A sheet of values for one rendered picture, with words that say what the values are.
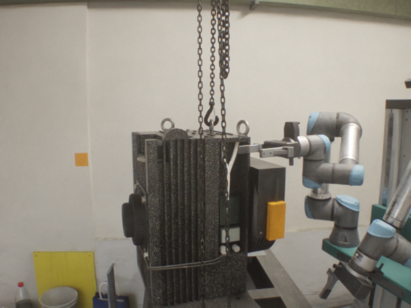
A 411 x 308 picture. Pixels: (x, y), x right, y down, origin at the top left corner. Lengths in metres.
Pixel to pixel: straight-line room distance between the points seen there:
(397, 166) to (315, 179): 0.54
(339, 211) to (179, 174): 0.80
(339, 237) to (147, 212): 0.92
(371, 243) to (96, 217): 2.08
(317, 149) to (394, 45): 2.11
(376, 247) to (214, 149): 0.68
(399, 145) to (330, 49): 1.40
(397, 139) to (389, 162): 0.11
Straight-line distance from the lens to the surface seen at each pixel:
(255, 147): 1.14
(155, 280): 1.39
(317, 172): 1.20
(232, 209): 1.42
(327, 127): 1.51
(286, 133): 1.15
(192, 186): 1.29
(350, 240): 1.67
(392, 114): 1.62
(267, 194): 1.35
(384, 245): 1.08
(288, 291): 2.07
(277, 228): 1.39
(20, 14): 2.72
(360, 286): 1.08
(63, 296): 2.89
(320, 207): 1.63
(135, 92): 2.47
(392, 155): 1.62
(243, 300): 1.51
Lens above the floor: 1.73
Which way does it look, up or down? 8 degrees down
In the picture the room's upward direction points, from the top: straight up
